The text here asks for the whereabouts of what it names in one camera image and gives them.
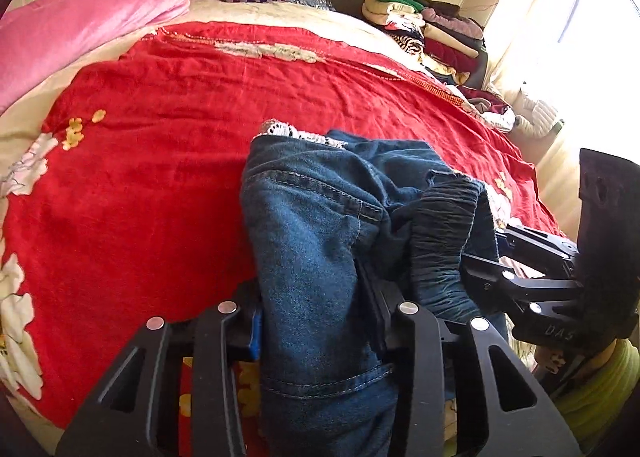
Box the pile of folded clothes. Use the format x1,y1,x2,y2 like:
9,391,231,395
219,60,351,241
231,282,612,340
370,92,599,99
361,0,515,133

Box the blue denim pants lace trim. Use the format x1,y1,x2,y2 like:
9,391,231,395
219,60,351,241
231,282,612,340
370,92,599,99
241,120,498,456

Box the pink plush blanket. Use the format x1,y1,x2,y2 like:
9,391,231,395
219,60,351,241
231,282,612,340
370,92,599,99
1,0,190,110

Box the cream window curtain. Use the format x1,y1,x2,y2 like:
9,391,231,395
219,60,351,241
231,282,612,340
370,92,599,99
486,0,639,237

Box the red floral bed sheet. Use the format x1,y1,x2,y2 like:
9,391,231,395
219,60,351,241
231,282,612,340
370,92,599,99
1,22,559,429

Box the white puffy jacket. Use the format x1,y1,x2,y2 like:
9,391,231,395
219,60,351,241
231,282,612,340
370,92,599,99
512,84,564,139

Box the beige bed cover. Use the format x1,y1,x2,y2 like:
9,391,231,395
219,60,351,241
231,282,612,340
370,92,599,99
1,1,425,454

